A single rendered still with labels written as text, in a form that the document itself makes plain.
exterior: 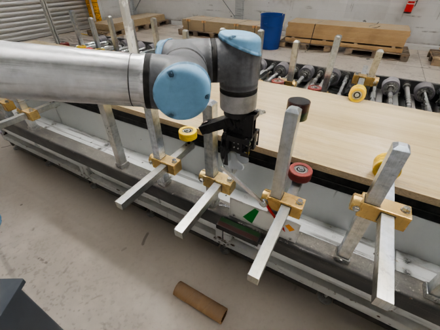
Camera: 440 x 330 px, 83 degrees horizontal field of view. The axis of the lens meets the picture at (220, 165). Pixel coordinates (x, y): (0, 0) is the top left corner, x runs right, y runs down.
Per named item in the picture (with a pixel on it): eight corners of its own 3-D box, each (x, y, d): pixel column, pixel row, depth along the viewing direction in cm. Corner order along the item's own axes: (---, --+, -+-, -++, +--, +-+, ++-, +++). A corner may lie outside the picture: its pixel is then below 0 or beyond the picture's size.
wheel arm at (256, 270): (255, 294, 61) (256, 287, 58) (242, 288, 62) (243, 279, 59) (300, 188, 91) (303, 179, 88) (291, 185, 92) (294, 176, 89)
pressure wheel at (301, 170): (302, 202, 89) (310, 178, 82) (281, 194, 92) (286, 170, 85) (308, 188, 94) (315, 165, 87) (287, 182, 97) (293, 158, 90)
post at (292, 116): (273, 232, 90) (299, 111, 60) (264, 228, 91) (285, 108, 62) (276, 225, 92) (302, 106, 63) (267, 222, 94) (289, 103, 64)
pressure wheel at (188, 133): (200, 154, 112) (198, 132, 105) (183, 157, 110) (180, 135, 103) (195, 145, 118) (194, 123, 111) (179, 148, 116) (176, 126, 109)
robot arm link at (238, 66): (213, 27, 54) (258, 26, 55) (214, 84, 62) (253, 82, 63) (217, 36, 47) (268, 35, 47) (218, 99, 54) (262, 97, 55)
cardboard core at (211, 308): (220, 321, 123) (172, 291, 134) (220, 327, 128) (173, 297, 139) (227, 306, 128) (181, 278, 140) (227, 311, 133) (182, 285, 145)
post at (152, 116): (167, 196, 113) (148, 95, 83) (160, 193, 114) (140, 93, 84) (171, 191, 115) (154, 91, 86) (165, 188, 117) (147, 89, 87)
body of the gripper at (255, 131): (247, 160, 64) (250, 119, 57) (218, 151, 68) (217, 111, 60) (258, 146, 69) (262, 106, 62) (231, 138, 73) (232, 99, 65)
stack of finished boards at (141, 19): (165, 19, 842) (164, 14, 832) (110, 31, 674) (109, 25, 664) (147, 18, 870) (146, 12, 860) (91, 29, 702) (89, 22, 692)
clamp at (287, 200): (298, 220, 79) (302, 209, 76) (259, 205, 84) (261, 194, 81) (303, 208, 83) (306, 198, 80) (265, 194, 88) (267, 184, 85)
